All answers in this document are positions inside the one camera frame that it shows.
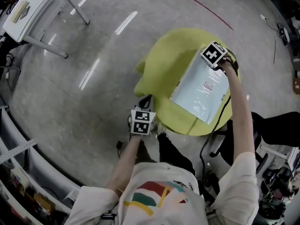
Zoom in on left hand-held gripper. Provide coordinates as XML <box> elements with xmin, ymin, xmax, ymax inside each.
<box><xmin>127</xmin><ymin>94</ymin><xmax>157</xmax><ymax>136</ymax></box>

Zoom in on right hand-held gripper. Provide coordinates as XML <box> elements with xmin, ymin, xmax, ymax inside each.
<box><xmin>199</xmin><ymin>40</ymin><xmax>230</xmax><ymax>70</ymax></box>

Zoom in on light blue package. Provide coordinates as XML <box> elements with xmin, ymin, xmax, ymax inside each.
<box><xmin>169</xmin><ymin>47</ymin><xmax>232</xmax><ymax>126</ymax></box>

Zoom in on person's right forearm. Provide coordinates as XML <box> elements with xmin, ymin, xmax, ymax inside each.
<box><xmin>219</xmin><ymin>61</ymin><xmax>256</xmax><ymax>166</ymax></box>

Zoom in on person's left forearm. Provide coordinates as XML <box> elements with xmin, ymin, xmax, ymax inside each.
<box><xmin>105</xmin><ymin>135</ymin><xmax>144</xmax><ymax>192</ymax></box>

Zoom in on person's right shoe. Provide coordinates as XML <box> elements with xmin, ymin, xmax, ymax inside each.
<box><xmin>156</xmin><ymin>122</ymin><xmax>169</xmax><ymax>136</ymax></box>

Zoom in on round yellow-green table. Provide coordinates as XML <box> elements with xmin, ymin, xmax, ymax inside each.
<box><xmin>133</xmin><ymin>28</ymin><xmax>242</xmax><ymax>137</ymax></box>

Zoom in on black power adapter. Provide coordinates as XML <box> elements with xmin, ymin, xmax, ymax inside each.
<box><xmin>116</xmin><ymin>140</ymin><xmax>124</xmax><ymax>159</ymax></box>

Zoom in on person's black trousers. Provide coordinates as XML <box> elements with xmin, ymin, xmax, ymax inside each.
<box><xmin>135</xmin><ymin>132</ymin><xmax>197</xmax><ymax>176</ymax></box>

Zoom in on cardboard box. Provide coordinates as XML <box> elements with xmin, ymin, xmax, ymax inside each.
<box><xmin>292</xmin><ymin>77</ymin><xmax>300</xmax><ymax>94</ymax></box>

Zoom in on person's white printed t-shirt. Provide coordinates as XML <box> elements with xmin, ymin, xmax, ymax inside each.
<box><xmin>64</xmin><ymin>151</ymin><xmax>260</xmax><ymax>225</ymax></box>

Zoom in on black office chair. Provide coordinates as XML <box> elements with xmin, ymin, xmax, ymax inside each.
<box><xmin>209</xmin><ymin>111</ymin><xmax>300</xmax><ymax>176</ymax></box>

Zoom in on white shelf unit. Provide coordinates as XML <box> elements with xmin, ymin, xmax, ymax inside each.
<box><xmin>0</xmin><ymin>105</ymin><xmax>82</xmax><ymax>225</ymax></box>

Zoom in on beige foam block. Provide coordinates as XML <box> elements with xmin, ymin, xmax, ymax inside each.
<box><xmin>10</xmin><ymin>0</ymin><xmax>30</xmax><ymax>24</ymax></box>

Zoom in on black wrist strap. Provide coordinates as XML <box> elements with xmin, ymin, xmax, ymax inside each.
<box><xmin>217</xmin><ymin>48</ymin><xmax>240</xmax><ymax>75</ymax></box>

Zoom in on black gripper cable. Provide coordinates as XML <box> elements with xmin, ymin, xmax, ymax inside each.
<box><xmin>199</xmin><ymin>95</ymin><xmax>233</xmax><ymax>181</ymax></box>

